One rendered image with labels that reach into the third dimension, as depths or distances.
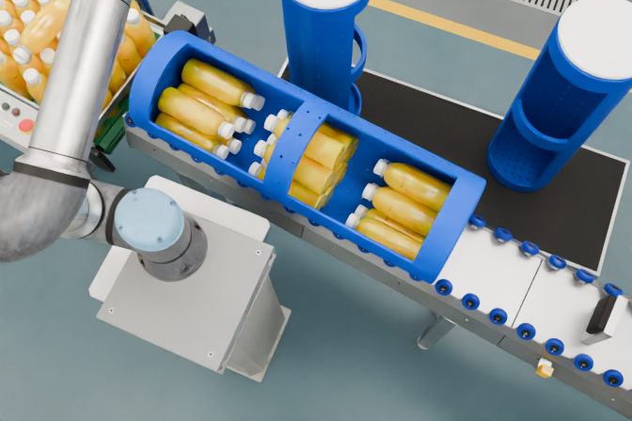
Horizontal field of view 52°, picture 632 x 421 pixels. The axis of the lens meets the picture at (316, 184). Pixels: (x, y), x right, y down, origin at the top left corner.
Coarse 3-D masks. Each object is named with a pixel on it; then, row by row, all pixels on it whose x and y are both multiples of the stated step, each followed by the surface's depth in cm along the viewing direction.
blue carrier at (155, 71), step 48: (192, 48) 178; (144, 96) 160; (288, 96) 174; (192, 144) 162; (288, 144) 151; (384, 144) 168; (288, 192) 156; (336, 192) 175; (480, 192) 146; (432, 240) 144
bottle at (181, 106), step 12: (168, 96) 165; (180, 96) 165; (168, 108) 165; (180, 108) 164; (192, 108) 163; (204, 108) 164; (180, 120) 166; (192, 120) 164; (204, 120) 162; (216, 120) 163; (204, 132) 164; (216, 132) 164
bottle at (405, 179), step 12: (384, 168) 159; (396, 168) 158; (408, 168) 158; (396, 180) 157; (408, 180) 156; (420, 180) 156; (432, 180) 156; (408, 192) 157; (420, 192) 156; (432, 192) 155; (444, 192) 155; (432, 204) 156
